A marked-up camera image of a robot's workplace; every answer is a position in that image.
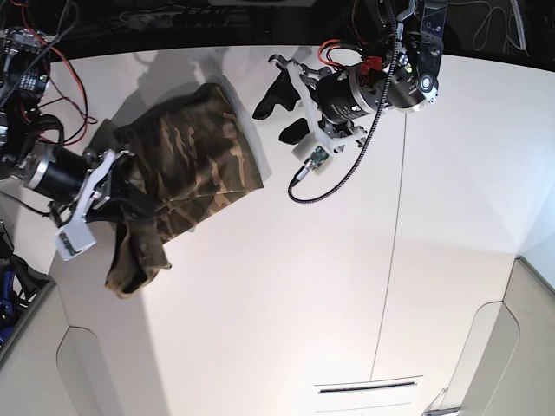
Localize black power strip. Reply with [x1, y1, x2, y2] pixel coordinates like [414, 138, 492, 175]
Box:
[120, 11, 227, 30]

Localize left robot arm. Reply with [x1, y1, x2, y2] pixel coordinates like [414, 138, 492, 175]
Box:
[252, 1, 447, 153]

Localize camouflage T-shirt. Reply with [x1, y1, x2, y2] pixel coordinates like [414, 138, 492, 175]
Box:
[88, 83, 264, 299]

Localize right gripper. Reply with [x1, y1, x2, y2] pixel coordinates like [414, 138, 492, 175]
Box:
[16, 145, 156, 225]

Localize blue and black items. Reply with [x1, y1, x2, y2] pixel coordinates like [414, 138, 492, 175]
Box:
[1, 260, 31, 346]

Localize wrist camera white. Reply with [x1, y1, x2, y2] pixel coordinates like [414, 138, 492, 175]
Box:
[55, 220, 96, 261]
[292, 133, 333, 175]

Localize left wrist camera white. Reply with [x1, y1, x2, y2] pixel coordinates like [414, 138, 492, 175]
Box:
[292, 133, 333, 175]

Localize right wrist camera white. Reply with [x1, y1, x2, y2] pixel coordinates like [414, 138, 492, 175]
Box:
[55, 220, 96, 261]

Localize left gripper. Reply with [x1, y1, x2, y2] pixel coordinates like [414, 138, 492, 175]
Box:
[252, 54, 385, 154]

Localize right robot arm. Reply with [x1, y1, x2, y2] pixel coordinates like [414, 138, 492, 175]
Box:
[1, 27, 154, 227]

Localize black camera cable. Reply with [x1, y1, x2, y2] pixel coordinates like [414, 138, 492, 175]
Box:
[288, 0, 413, 205]

